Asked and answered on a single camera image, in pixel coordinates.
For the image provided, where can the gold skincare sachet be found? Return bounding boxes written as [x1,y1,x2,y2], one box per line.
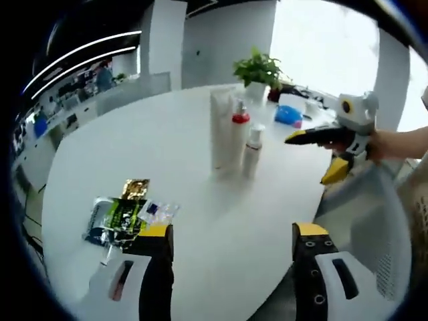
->
[120,179,151,201]

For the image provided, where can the clear plastic sachet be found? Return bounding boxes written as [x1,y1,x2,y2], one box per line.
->
[138,199,182,225]

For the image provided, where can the green potted plant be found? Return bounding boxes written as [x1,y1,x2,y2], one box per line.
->
[233,46,286,101]

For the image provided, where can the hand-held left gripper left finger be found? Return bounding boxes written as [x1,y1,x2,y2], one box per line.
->
[87,224,175,321]

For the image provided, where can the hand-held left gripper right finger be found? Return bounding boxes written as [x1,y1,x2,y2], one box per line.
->
[291,222,379,321]

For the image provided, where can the large white skincare tube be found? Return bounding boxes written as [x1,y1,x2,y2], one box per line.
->
[209,85,239,171]

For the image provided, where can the person's right hand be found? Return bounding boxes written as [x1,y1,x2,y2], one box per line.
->
[365,129,397,165]

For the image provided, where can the blue bin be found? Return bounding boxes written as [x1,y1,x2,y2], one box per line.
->
[33,118,48,138]

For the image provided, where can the grey office chair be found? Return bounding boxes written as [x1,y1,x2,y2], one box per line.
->
[314,165,414,302]

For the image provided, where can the white box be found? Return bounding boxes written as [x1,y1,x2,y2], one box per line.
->
[278,93,307,111]

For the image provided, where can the green black skincare sachet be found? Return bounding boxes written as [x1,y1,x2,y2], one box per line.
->
[82,196,148,247]

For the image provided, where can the white skincare pump bottle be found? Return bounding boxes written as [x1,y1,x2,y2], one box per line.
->
[230,99,251,167]

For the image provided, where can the ceiling light strip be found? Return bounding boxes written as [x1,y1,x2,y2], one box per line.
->
[31,46,136,100]
[23,31,143,92]

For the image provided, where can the small white skincare bottle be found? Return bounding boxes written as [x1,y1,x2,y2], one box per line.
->
[242,123,266,179]

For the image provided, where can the blue white cup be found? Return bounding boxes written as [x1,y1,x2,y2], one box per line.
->
[274,105,304,128]

